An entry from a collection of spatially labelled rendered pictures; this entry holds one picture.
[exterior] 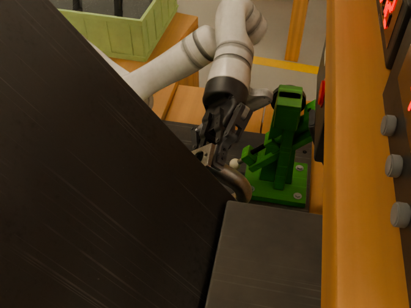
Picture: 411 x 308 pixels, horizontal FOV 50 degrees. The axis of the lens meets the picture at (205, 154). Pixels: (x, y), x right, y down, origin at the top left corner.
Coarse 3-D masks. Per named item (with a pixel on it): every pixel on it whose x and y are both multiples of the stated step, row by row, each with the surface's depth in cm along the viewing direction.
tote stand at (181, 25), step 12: (180, 24) 182; (192, 24) 183; (168, 36) 176; (180, 36) 176; (156, 48) 169; (168, 48) 169; (120, 60) 164; (132, 60) 164; (180, 84) 189; (192, 84) 203
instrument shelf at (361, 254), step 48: (336, 0) 39; (336, 48) 34; (336, 96) 30; (336, 144) 26; (384, 144) 26; (336, 192) 24; (384, 192) 24; (336, 240) 22; (384, 240) 22; (336, 288) 20; (384, 288) 20
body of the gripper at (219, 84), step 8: (216, 80) 73; (224, 80) 73; (232, 80) 73; (208, 88) 74; (216, 88) 72; (224, 88) 72; (232, 88) 72; (240, 88) 73; (208, 96) 73; (216, 96) 73; (224, 96) 72; (232, 96) 72; (240, 96) 73; (208, 104) 76; (216, 104) 75; (224, 104) 72; (232, 104) 71; (224, 112) 71; (232, 112) 71; (224, 120) 71
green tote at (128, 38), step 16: (160, 0) 166; (176, 0) 186; (80, 16) 155; (96, 16) 154; (112, 16) 153; (144, 16) 153; (160, 16) 170; (80, 32) 161; (96, 32) 159; (112, 32) 157; (128, 32) 155; (144, 32) 156; (160, 32) 173; (112, 48) 162; (128, 48) 160; (144, 48) 159
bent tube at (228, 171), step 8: (208, 144) 68; (192, 152) 70; (200, 152) 69; (208, 152) 67; (200, 160) 70; (208, 160) 66; (208, 168) 68; (224, 168) 69; (232, 168) 71; (216, 176) 69; (224, 176) 69; (232, 176) 70; (240, 176) 71; (224, 184) 71; (232, 184) 71; (240, 184) 71; (248, 184) 73; (240, 192) 73; (248, 192) 74; (240, 200) 76; (248, 200) 76
